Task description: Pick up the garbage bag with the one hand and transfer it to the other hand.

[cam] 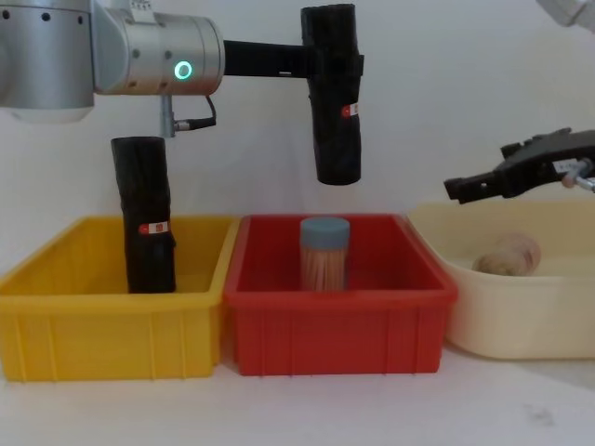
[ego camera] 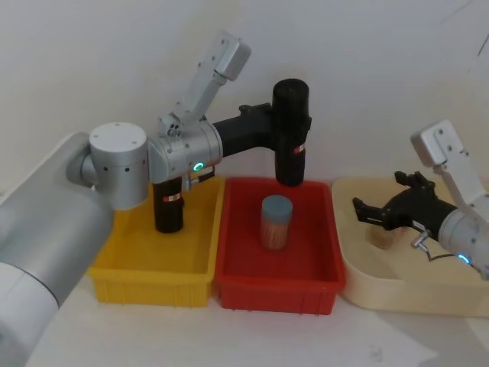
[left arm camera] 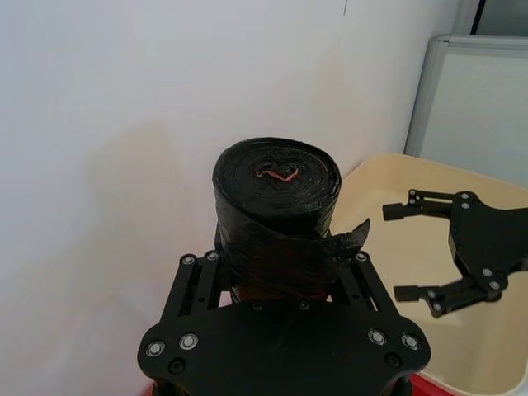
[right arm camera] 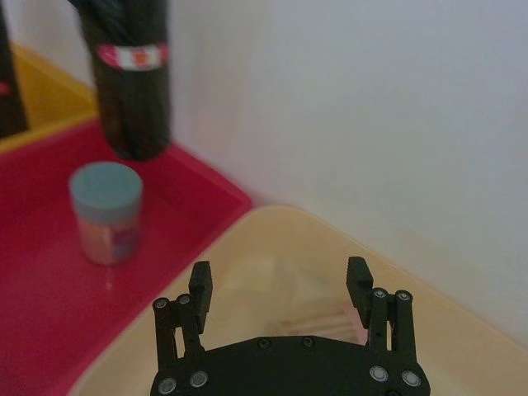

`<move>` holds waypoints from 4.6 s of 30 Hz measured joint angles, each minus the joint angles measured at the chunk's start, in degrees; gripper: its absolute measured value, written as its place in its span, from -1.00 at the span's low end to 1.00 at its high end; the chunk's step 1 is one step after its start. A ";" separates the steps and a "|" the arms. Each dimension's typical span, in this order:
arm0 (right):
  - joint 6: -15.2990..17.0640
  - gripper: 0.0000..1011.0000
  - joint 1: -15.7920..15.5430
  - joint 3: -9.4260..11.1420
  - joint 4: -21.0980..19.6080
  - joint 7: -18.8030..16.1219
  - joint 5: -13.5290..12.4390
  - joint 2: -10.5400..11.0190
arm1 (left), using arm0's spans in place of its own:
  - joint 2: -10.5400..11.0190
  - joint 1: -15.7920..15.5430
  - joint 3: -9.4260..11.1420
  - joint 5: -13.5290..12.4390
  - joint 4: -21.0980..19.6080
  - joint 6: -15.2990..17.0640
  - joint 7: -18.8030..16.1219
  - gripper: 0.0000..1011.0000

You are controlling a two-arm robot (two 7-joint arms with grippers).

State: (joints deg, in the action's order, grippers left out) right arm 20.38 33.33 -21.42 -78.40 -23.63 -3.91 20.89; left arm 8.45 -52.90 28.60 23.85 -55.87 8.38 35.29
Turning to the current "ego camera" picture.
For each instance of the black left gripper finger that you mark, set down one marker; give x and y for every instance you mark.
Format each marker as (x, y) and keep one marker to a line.
(308, 124)
(255, 109)

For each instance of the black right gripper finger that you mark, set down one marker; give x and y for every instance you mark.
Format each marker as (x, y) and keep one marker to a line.
(416, 181)
(368, 212)

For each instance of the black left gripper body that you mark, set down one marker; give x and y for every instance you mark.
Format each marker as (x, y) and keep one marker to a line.
(244, 132)

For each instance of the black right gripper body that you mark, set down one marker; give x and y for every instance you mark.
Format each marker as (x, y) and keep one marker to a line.
(418, 212)

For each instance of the black cylindrical bottle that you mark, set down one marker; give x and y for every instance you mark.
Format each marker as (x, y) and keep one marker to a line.
(169, 210)
(291, 156)

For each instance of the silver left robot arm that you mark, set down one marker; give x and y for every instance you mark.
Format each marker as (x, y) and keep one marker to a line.
(114, 160)

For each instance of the small tan block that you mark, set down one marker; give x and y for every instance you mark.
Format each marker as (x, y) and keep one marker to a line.
(382, 240)

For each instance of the cream plastic bin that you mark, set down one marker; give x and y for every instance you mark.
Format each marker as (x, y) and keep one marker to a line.
(382, 283)

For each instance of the red plastic bin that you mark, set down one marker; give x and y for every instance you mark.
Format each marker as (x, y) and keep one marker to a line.
(302, 267)

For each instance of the toothpick jar with blue-grey lid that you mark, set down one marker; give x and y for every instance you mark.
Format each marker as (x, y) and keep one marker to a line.
(276, 225)

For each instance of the yellow plastic bin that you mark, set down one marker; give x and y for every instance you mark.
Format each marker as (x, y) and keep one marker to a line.
(153, 252)

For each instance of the white table cloth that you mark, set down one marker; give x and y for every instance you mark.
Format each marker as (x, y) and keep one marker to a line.
(229, 340)

